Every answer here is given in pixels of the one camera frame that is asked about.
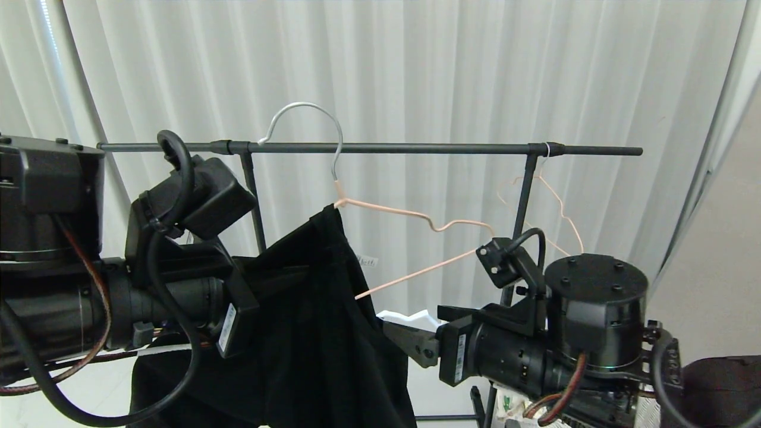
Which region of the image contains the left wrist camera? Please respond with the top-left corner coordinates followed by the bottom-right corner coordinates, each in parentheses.
top-left (125, 156), bottom-right (257, 286)

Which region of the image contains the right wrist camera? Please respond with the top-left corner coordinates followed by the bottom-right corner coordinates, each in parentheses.
top-left (476, 237), bottom-right (551, 336)

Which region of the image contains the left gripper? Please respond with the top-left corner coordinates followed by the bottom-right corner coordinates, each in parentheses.
top-left (0, 259), bottom-right (260, 369)

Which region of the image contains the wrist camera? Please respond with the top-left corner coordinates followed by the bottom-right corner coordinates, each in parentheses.
top-left (476, 237), bottom-right (551, 336)
top-left (125, 156), bottom-right (257, 286)

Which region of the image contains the white curtain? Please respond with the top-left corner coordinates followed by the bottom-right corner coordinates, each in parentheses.
top-left (0, 0), bottom-right (761, 333)

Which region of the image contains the black garment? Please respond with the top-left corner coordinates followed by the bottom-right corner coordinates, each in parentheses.
top-left (128, 204), bottom-right (417, 428)

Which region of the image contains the cream printed garment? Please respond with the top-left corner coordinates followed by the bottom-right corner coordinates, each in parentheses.
top-left (498, 386), bottom-right (539, 420)

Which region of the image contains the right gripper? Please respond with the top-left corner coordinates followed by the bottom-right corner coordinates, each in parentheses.
top-left (380, 315), bottom-right (649, 411)

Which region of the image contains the pink clothes hanger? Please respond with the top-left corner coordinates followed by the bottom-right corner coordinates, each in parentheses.
top-left (498, 158), bottom-right (585, 257)
top-left (257, 102), bottom-right (497, 300)

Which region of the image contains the black clothes rack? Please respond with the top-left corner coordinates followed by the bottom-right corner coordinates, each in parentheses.
top-left (97, 141), bottom-right (644, 428)

